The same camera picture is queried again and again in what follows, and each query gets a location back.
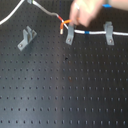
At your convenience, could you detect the person's bare hand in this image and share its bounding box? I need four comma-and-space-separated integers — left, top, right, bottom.
69, 0, 109, 28

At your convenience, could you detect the blue wristband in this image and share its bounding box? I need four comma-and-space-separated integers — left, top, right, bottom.
102, 4, 111, 8

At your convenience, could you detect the black perforated breadboard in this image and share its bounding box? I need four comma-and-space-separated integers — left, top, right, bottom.
0, 0, 128, 128

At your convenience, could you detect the middle grey cable clip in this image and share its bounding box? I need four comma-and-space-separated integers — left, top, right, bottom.
66, 25, 74, 45

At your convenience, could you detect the right grey cable clip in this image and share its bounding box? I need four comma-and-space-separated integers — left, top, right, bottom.
103, 21, 114, 45

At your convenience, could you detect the left grey cable clip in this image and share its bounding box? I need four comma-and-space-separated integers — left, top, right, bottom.
17, 26, 37, 51

